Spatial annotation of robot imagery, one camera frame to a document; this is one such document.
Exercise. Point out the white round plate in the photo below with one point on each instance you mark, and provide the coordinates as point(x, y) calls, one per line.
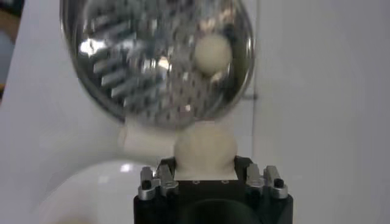
point(97, 191)

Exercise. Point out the stainless steel steamer basket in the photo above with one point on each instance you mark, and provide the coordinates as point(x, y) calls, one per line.
point(137, 67)

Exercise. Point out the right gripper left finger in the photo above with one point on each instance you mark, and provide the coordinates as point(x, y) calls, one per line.
point(166, 182)

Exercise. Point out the light blue left robot arm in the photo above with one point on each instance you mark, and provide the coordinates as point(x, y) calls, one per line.
point(5, 58)

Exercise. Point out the white steamed baozi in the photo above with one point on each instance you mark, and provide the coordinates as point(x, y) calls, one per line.
point(205, 149)
point(213, 54)

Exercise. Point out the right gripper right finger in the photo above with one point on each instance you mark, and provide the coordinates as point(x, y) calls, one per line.
point(254, 179)

